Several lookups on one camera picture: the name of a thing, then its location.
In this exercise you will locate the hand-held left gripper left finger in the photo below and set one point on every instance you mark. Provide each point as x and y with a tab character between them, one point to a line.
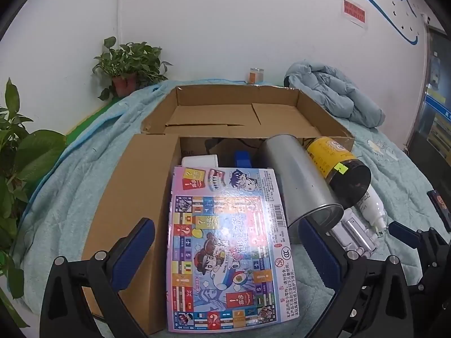
132	253

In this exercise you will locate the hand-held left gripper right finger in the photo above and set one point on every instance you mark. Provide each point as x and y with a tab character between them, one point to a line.
319	253

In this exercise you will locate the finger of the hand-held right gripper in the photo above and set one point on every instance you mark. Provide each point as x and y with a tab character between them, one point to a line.
437	253

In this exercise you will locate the white blister pack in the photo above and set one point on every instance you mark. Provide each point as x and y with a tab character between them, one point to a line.
356	234

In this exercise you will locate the white bottle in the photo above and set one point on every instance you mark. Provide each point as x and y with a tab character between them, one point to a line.
371	211

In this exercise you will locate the silver metal can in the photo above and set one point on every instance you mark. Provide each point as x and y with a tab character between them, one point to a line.
299	179

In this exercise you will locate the yellow label jar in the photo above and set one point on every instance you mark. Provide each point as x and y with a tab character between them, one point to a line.
334	162

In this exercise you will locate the colourful board game box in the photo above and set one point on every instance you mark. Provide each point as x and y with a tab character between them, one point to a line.
225	246

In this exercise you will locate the white handheld appliance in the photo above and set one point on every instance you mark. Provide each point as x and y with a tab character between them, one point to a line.
199	161

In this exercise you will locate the blue bottle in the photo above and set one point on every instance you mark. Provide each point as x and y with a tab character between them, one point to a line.
243	159

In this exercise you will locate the dark flat box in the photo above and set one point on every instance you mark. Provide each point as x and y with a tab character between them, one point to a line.
441	209

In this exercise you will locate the light green blanket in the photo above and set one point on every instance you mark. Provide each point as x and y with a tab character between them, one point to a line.
70	190

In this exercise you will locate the glass door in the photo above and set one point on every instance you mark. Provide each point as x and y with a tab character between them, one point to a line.
437	130

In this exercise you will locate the green cloth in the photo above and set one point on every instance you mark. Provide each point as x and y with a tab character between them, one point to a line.
91	119

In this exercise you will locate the large leafy plant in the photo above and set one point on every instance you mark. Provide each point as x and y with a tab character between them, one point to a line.
31	155

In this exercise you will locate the light blue puffer jacket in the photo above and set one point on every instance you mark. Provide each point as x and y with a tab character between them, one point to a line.
327	88

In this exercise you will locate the orange label can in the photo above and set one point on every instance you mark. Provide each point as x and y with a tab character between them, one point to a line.
255	75

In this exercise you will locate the small potted plant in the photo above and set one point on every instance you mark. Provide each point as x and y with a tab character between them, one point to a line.
130	60

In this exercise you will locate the white security camera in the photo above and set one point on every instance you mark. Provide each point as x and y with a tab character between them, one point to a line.
425	18

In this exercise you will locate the red wall notice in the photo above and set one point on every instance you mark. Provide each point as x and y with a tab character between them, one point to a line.
353	10

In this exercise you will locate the blue wall lettering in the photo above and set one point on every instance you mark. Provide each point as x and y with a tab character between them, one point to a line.
384	7

